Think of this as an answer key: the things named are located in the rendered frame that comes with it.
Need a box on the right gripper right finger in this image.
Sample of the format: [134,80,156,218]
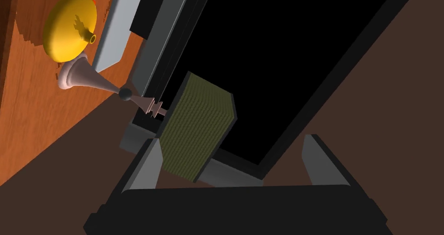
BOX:
[301,134,359,188]

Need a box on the yellow round vase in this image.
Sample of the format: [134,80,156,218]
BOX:
[42,0,98,63]

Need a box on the olive green book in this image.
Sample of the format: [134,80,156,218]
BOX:
[157,71,238,184]

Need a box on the pale grey box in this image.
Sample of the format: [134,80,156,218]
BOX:
[91,0,148,74]

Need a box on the orange wooden table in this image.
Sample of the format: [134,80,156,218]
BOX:
[0,0,146,187]

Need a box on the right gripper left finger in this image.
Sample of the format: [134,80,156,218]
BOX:
[115,137,164,194]

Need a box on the pink trumpet-shaped stand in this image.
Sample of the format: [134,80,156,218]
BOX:
[57,52,171,120]

